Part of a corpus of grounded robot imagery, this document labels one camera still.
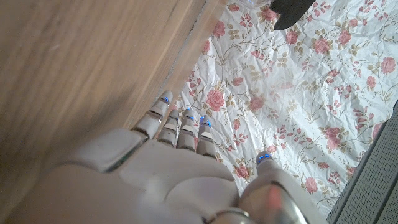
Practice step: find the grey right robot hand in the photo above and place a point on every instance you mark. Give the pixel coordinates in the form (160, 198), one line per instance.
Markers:
(155, 186)

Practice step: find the floral backdrop cloth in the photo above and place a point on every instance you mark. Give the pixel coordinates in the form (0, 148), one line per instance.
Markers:
(295, 93)

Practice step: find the clear spray bottle black nozzle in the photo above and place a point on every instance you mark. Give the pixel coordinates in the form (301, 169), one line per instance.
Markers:
(289, 12)

